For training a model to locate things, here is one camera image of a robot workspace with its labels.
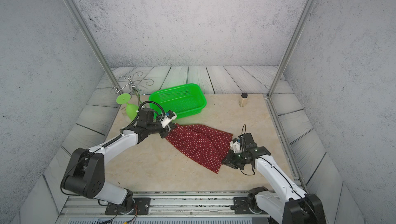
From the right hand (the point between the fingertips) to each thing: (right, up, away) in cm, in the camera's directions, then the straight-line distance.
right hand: (224, 162), depth 79 cm
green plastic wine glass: (-50, +26, +6) cm, 56 cm away
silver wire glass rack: (-50, +41, +9) cm, 66 cm away
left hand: (-25, +18, +8) cm, 32 cm away
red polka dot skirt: (-8, +6, +9) cm, 13 cm away
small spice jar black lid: (+18, +33, +30) cm, 48 cm away
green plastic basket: (-26, +33, +39) cm, 57 cm away
